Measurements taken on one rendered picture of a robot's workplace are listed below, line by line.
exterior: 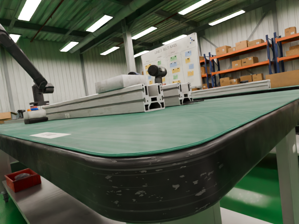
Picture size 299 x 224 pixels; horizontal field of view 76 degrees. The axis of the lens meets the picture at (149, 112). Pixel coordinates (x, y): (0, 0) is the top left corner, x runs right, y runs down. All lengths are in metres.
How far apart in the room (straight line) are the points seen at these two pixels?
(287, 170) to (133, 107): 0.56
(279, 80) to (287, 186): 1.73
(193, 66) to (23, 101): 10.23
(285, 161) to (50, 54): 13.08
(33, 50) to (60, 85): 2.35
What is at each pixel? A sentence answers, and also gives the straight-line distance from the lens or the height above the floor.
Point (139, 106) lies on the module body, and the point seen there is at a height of 0.80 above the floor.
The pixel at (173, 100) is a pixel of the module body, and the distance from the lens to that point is 0.73.
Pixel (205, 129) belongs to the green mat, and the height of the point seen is 0.78.
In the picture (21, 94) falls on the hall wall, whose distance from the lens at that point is 12.47.
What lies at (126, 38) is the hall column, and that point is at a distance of 9.93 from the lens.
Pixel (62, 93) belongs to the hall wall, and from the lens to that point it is 13.00.
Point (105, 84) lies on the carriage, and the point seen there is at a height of 0.89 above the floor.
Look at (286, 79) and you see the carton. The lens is 2.44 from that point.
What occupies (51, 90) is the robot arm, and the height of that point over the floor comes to 0.97.
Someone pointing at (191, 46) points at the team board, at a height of 1.74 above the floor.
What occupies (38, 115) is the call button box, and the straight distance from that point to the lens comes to 1.08.
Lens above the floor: 0.81
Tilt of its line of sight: 3 degrees down
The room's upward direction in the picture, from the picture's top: 8 degrees counter-clockwise
